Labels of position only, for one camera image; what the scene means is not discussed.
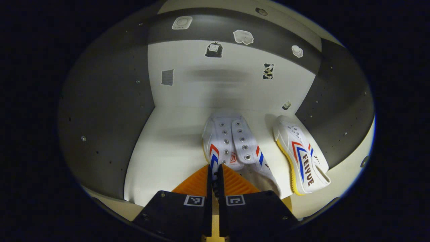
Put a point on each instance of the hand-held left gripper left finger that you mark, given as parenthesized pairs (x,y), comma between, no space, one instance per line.
(174,211)

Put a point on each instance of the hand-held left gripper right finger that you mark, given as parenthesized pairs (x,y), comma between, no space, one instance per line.
(255,211)

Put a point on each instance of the white shoe cabinet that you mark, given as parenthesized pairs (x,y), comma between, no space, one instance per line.
(168,151)

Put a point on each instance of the white striped canvas shoe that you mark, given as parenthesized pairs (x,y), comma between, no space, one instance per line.
(302,158)
(231,141)

